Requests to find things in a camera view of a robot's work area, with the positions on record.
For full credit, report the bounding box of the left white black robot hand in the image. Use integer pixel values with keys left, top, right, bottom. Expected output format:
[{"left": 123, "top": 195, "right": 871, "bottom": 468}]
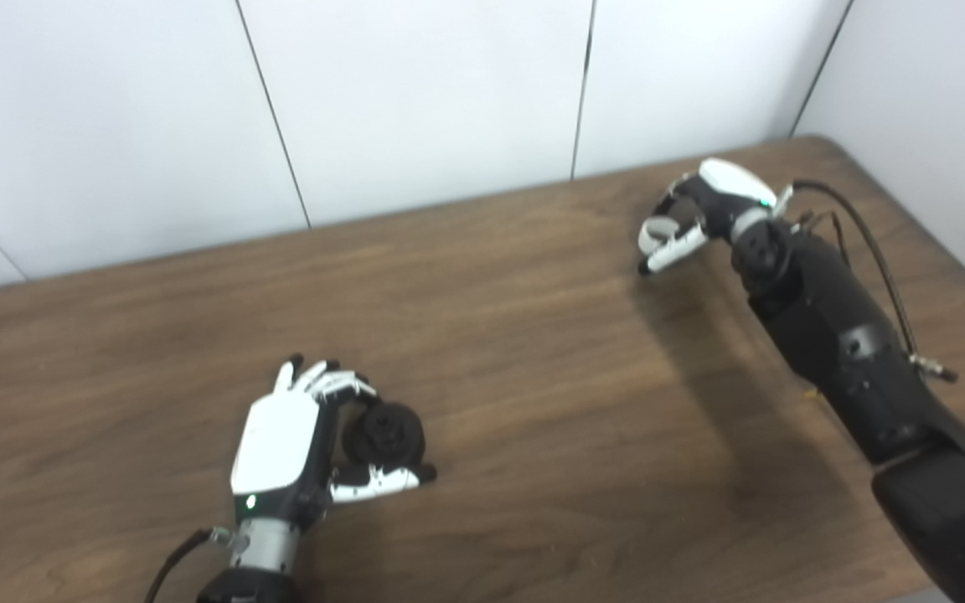
[{"left": 230, "top": 353, "right": 438, "bottom": 528}]

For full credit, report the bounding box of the white plastic ring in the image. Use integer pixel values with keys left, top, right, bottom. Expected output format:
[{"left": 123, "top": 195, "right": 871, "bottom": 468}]
[{"left": 638, "top": 216, "right": 686, "bottom": 252}]

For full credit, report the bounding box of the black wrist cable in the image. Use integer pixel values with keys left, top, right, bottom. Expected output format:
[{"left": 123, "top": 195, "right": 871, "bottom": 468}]
[
  {"left": 144, "top": 526, "right": 234, "bottom": 603},
  {"left": 791, "top": 178, "right": 959, "bottom": 384}
]

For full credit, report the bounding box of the round black plastic part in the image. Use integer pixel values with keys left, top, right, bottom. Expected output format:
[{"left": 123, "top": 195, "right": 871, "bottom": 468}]
[{"left": 342, "top": 402, "right": 426, "bottom": 468}]

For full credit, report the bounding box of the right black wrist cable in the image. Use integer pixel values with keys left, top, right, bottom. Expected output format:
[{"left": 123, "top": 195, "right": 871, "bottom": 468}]
[{"left": 791, "top": 178, "right": 959, "bottom": 384}]

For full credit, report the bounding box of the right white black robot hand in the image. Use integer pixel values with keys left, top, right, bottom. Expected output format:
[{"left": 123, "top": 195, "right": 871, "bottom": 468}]
[{"left": 637, "top": 157, "right": 778, "bottom": 276}]

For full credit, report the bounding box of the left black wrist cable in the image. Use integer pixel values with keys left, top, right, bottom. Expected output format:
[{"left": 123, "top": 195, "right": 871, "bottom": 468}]
[{"left": 144, "top": 526, "right": 234, "bottom": 603}]

